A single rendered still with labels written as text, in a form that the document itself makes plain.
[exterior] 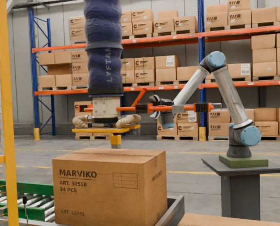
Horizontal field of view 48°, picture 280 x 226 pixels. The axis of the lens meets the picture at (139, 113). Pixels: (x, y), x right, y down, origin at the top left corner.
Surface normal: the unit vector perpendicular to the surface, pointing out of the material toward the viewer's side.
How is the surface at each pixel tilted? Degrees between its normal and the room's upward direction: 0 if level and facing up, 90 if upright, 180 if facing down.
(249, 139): 93
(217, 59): 81
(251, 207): 90
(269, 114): 90
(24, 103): 90
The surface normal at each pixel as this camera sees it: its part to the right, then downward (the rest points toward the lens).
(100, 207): -0.36, 0.06
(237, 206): 0.06, 0.05
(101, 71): 0.07, -0.25
